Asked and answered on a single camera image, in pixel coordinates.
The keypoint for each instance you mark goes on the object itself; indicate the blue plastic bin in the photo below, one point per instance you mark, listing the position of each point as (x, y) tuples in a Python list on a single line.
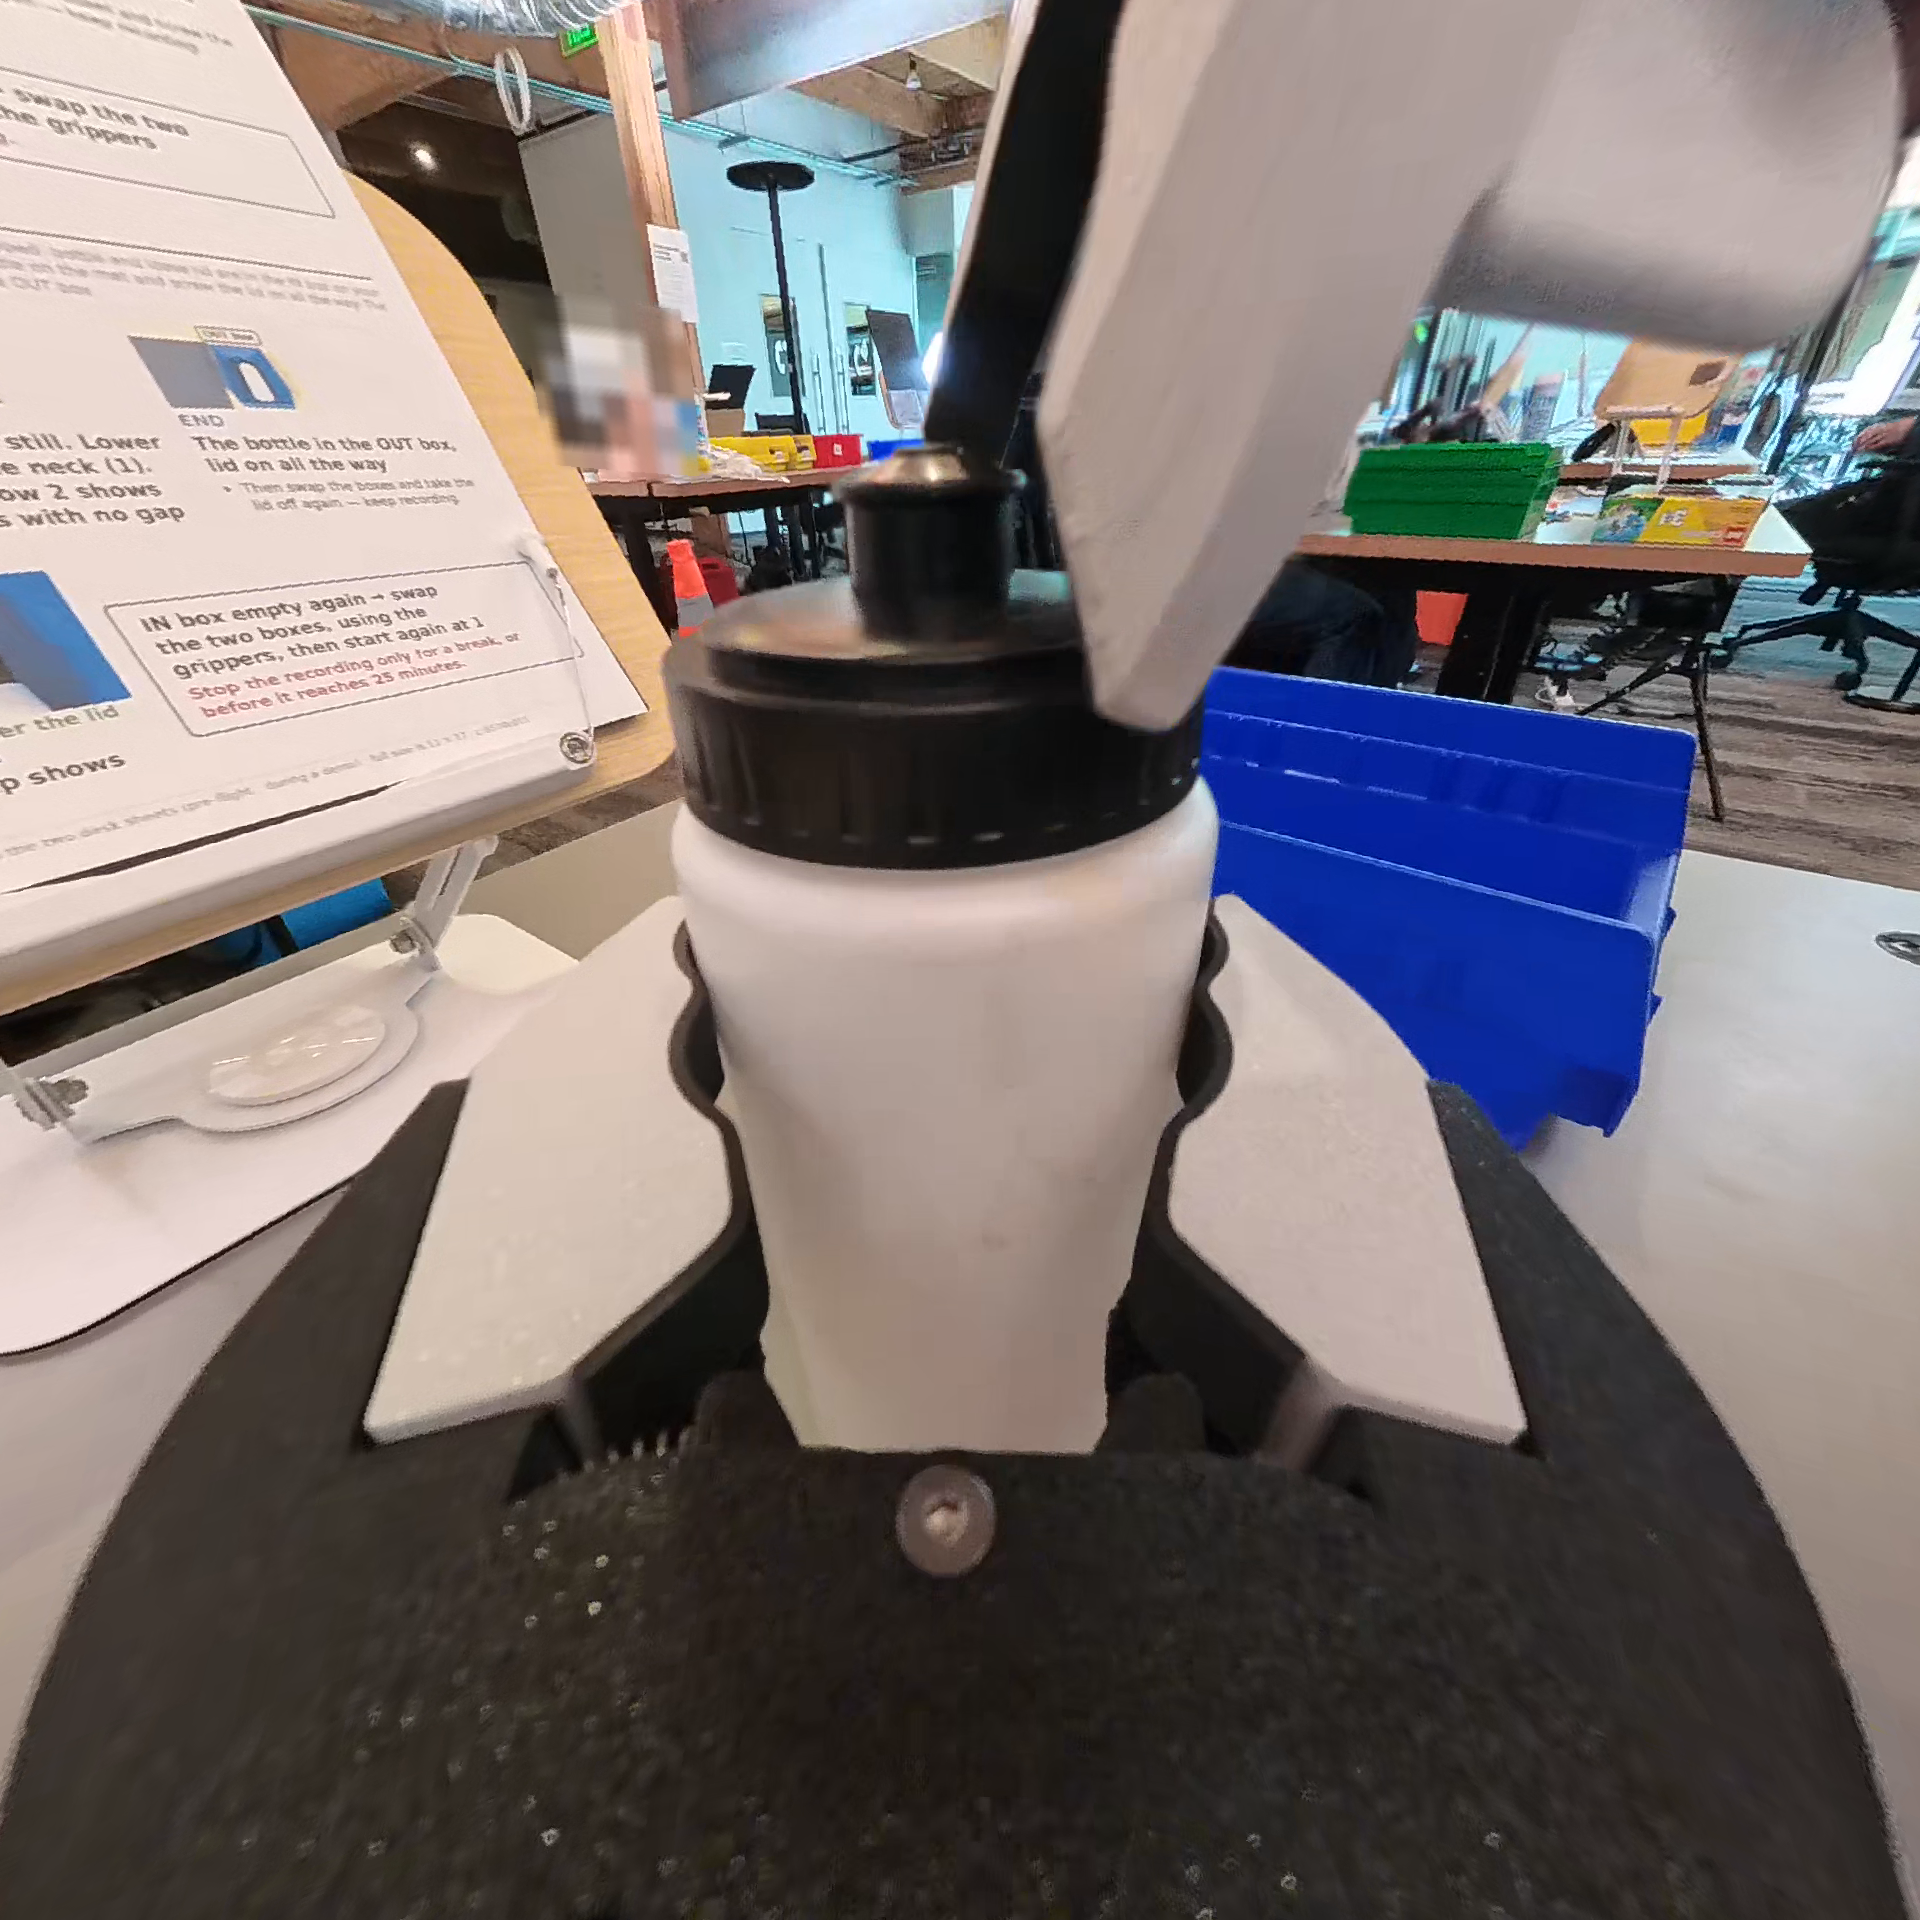
[(1425, 901)]

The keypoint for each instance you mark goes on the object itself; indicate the orange traffic cone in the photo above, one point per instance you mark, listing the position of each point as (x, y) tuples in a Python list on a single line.
[(692, 592)]

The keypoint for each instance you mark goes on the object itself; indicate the green stacked bins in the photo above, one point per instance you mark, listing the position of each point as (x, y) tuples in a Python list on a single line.
[(1441, 495)]

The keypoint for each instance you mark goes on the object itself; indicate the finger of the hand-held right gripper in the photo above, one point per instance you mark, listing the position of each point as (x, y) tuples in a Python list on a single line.
[(1275, 301), (1021, 224)]

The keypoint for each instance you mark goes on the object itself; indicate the black bottle lid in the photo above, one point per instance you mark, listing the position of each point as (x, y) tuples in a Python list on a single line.
[(901, 750)]

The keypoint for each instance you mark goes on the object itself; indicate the printed instruction sheet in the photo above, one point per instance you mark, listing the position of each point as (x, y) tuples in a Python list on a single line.
[(224, 525)]

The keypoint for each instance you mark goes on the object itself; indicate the white plastic bottle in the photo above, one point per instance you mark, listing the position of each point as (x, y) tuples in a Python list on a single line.
[(945, 1125)]

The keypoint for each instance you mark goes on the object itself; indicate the wooden background table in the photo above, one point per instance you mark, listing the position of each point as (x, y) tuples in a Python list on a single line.
[(1725, 562)]

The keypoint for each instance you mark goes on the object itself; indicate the small red bin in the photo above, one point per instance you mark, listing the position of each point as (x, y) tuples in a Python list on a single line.
[(836, 450)]

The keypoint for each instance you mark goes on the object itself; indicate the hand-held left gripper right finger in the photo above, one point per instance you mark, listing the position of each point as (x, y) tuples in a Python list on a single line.
[(1334, 1201)]

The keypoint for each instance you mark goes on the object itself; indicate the black floor lamp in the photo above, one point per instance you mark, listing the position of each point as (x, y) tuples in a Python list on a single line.
[(770, 177)]

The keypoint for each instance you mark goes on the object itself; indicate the yellow cardboard box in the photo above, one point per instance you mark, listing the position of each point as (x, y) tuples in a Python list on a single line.
[(1710, 519)]

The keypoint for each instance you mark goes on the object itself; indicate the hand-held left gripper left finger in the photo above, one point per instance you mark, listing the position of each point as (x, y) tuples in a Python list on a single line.
[(570, 1184)]

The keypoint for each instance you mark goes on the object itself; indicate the black office chair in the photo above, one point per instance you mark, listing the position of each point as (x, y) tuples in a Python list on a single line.
[(1852, 525)]

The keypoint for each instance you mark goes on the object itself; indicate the small yellow bins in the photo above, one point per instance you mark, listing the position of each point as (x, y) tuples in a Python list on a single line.
[(758, 453)]

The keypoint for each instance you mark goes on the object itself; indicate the background document stand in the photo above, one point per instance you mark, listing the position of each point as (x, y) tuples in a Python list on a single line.
[(1665, 383)]

